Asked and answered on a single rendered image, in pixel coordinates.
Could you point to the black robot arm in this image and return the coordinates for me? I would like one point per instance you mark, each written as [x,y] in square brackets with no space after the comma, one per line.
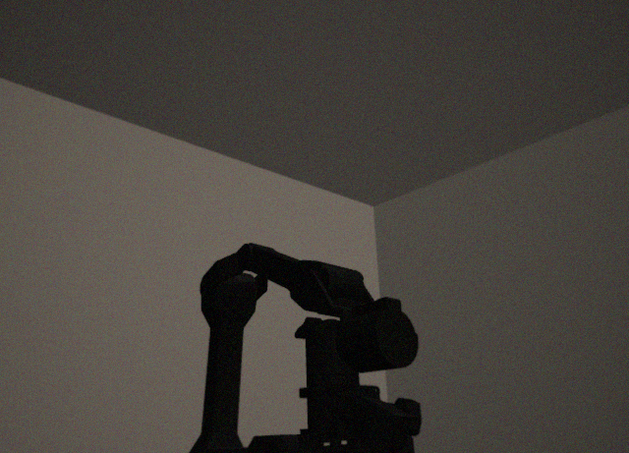
[370,335]

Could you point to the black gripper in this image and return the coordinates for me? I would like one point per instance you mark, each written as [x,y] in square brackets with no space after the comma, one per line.
[321,393]

